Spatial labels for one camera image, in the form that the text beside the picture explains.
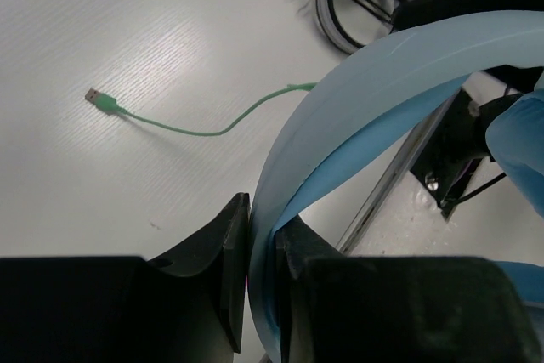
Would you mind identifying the light blue headphones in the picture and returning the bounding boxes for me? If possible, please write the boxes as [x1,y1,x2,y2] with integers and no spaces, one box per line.
[248,11,543,362]

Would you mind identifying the green headphone cable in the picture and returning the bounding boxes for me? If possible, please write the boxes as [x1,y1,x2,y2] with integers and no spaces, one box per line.
[84,0,485,139]

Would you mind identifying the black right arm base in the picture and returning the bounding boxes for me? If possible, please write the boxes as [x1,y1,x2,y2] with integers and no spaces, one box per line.
[411,65,543,220]

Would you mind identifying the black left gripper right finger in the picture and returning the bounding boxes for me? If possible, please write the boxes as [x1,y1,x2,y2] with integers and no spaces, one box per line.
[275,218,540,362]

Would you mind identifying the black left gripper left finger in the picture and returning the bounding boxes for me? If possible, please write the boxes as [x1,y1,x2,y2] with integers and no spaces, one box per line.
[1,193,250,362]

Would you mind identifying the clear tape roll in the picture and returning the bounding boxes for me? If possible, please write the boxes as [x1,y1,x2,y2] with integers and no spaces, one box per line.
[314,0,399,54]

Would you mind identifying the metal rail strip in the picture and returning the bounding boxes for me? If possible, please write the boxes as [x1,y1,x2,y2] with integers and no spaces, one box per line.
[336,88,462,255]

